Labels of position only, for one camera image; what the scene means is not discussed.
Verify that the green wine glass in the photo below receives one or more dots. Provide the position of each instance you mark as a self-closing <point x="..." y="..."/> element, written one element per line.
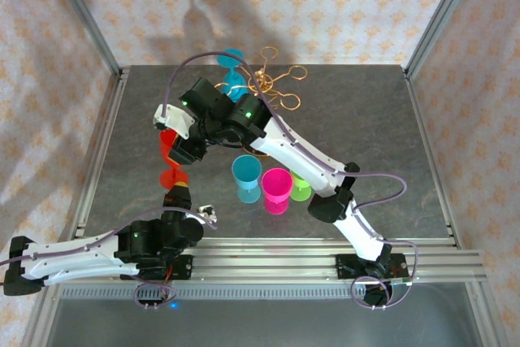
<point x="302" y="192"/>

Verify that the turquoise wine glass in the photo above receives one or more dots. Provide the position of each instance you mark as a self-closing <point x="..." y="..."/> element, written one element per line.
<point x="229" y="58"/>

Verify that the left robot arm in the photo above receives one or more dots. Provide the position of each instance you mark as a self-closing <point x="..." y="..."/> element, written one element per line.
<point x="73" y="259"/>

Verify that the light blue wine glass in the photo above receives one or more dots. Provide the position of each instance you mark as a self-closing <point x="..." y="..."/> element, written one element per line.
<point x="245" y="172"/>

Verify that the green circuit board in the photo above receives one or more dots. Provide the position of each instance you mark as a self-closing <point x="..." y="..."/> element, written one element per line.
<point x="402" y="280"/>

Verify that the pink wine glass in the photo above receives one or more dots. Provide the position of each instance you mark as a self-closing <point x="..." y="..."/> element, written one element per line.
<point x="276" y="184"/>

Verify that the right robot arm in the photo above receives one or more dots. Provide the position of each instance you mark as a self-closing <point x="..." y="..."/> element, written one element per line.
<point x="300" y="160"/>

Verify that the black adapter box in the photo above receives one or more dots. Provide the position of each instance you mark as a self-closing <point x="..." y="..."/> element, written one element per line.
<point x="375" y="295"/>

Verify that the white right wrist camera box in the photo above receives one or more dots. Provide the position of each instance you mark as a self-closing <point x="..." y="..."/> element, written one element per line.
<point x="172" y="119"/>

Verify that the aluminium frame leg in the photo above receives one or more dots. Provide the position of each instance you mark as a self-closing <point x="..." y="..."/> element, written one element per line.
<point x="481" y="318"/>
<point x="40" y="322"/>

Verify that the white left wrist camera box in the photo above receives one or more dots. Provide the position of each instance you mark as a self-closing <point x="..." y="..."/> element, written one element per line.
<point x="206" y="212"/>

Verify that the aluminium frame post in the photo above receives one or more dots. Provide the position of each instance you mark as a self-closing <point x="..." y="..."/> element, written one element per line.
<point x="85" y="14"/>
<point x="443" y="14"/>

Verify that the red wine glass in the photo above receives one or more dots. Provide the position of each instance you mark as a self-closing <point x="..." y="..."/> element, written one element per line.
<point x="172" y="179"/>

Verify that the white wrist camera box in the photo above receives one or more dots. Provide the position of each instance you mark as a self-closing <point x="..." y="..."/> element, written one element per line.
<point x="172" y="119"/>
<point x="206" y="212"/>

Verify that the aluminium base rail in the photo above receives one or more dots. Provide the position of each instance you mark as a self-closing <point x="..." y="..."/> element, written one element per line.
<point x="264" y="261"/>

